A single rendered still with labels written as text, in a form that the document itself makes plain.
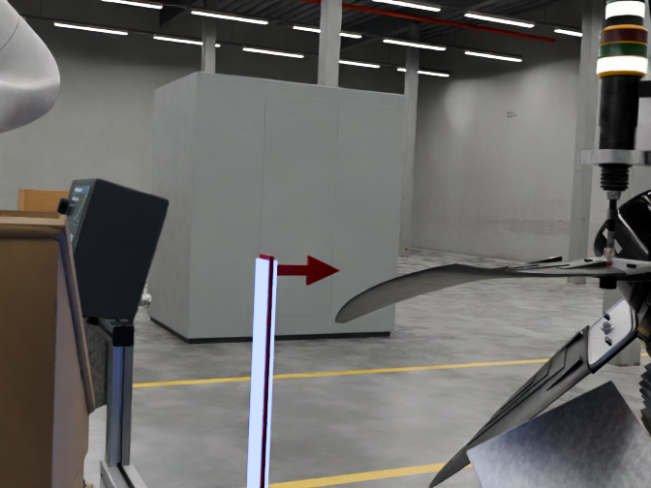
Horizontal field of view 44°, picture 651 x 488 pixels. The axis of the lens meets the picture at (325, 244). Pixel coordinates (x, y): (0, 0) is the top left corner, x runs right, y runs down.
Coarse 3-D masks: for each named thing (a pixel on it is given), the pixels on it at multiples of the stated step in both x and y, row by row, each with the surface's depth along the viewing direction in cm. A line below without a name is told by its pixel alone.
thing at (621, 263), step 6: (594, 258) 81; (600, 258) 81; (612, 258) 80; (612, 264) 77; (618, 264) 77; (624, 264) 76; (636, 264) 76; (642, 264) 76; (648, 264) 75; (624, 270) 72; (630, 270) 72; (636, 270) 72; (642, 270) 73; (648, 270) 73
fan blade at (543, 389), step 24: (576, 336) 90; (552, 360) 92; (576, 360) 84; (528, 384) 92; (552, 384) 86; (504, 408) 94; (528, 408) 86; (480, 432) 94; (504, 432) 86; (432, 480) 91
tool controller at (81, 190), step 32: (96, 192) 112; (128, 192) 114; (96, 224) 112; (128, 224) 114; (160, 224) 116; (96, 256) 113; (128, 256) 115; (96, 288) 113; (128, 288) 115; (96, 320) 120
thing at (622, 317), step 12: (624, 300) 87; (612, 312) 88; (624, 312) 85; (600, 324) 89; (624, 324) 83; (588, 336) 89; (600, 336) 86; (612, 336) 83; (624, 336) 81; (588, 348) 86; (600, 348) 84; (612, 348) 81; (600, 360) 82
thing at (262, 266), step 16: (256, 272) 63; (256, 288) 63; (256, 304) 63; (256, 320) 63; (256, 336) 63; (256, 352) 63; (256, 368) 63; (256, 384) 63; (256, 400) 63; (256, 416) 63; (256, 432) 62; (256, 448) 62; (256, 464) 62; (256, 480) 62
